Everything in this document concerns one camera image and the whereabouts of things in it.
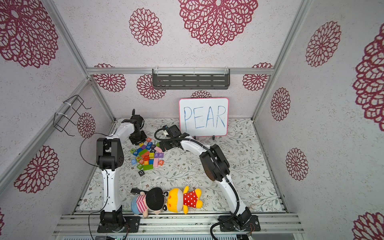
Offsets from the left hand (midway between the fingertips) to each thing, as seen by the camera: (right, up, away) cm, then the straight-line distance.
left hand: (143, 141), depth 105 cm
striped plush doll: (+16, -27, -33) cm, 45 cm away
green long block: (+7, -15, -12) cm, 20 cm away
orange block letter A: (+15, -13, -10) cm, 22 cm away
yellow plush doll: (+28, -28, -31) cm, 50 cm away
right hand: (+17, +1, -6) cm, 18 cm away
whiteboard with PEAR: (+43, +18, -2) cm, 47 cm away
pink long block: (+11, -13, -11) cm, 20 cm away
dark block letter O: (+4, -18, -15) cm, 24 cm away
